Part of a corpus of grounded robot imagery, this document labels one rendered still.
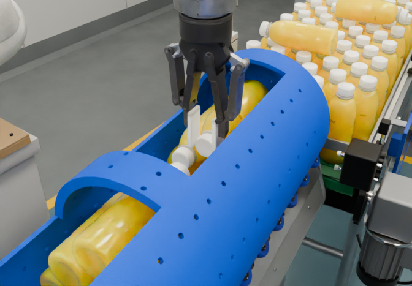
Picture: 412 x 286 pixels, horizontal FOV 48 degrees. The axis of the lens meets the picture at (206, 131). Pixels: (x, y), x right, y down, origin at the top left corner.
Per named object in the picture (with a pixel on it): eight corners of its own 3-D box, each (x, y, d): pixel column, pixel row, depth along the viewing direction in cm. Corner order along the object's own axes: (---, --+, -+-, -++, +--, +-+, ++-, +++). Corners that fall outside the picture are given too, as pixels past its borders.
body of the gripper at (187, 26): (165, 12, 62) (168, 73, 68) (220, 22, 59) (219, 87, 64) (193, -3, 68) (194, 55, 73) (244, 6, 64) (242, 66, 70)
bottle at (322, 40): (327, 52, 115) (259, 38, 122) (331, 59, 121) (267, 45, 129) (336, 25, 114) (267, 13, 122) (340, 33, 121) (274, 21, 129)
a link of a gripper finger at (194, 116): (190, 114, 72) (187, 112, 73) (191, 149, 76) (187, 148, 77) (200, 105, 74) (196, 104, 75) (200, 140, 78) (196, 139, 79)
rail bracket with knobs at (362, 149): (329, 185, 107) (336, 149, 101) (338, 168, 112) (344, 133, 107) (372, 199, 103) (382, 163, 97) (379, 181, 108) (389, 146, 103)
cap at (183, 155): (176, 143, 82) (170, 149, 81) (195, 149, 80) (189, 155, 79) (176, 160, 84) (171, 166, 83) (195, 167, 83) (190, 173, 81)
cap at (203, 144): (210, 155, 79) (205, 161, 78) (195, 138, 78) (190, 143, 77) (224, 146, 76) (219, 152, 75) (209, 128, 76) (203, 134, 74)
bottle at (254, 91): (254, 116, 93) (210, 166, 80) (232, 89, 93) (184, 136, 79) (278, 100, 88) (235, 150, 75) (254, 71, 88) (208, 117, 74)
